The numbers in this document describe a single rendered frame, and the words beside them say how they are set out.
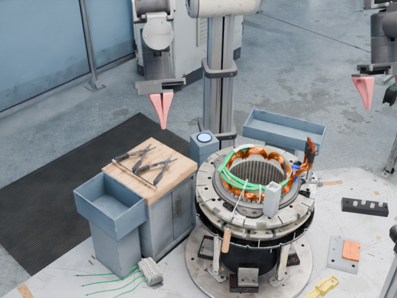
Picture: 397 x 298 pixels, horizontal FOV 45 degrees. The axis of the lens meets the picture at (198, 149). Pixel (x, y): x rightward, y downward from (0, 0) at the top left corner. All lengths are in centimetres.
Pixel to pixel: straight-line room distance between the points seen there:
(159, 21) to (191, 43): 274
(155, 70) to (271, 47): 348
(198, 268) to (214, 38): 71
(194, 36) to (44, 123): 124
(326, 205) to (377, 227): 18
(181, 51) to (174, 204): 226
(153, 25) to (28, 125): 271
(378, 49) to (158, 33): 49
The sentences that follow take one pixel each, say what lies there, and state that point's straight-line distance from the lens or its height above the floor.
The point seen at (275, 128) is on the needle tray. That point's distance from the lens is 162.
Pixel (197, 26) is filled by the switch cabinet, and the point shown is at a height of 47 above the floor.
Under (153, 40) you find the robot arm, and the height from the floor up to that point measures 158.
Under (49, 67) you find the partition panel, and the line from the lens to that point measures 356.
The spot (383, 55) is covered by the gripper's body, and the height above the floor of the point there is 148.
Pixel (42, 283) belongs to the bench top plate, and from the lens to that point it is 154.
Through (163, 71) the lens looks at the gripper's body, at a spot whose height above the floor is 149.
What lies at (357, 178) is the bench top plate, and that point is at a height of 78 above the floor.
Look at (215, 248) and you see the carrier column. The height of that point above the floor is 93.
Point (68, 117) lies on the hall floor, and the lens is 355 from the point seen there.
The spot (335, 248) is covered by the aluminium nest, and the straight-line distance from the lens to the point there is 159.
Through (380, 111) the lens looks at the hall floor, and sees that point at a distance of 375.
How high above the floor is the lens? 197
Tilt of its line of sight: 39 degrees down
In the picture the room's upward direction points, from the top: straight up
